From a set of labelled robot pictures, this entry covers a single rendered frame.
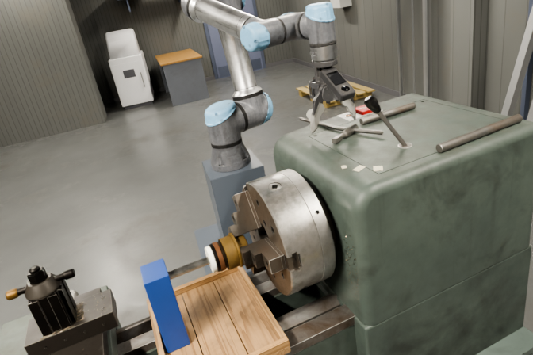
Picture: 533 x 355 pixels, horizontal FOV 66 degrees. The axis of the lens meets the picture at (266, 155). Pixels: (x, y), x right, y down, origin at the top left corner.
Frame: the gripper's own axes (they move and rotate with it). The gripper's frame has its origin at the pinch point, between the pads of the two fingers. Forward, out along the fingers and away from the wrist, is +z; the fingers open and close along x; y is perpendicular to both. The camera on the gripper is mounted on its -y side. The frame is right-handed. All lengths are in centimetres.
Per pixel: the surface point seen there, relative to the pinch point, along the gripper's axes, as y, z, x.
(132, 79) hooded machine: 662, 77, 14
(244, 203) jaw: -7.6, 9.8, 34.1
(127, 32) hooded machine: 682, 0, -1
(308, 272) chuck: -27.5, 22.6, 27.2
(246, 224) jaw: -10.7, 14.3, 35.7
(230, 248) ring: -15.0, 16.5, 42.1
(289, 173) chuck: -11.6, 3.8, 21.6
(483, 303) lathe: -34, 54, -24
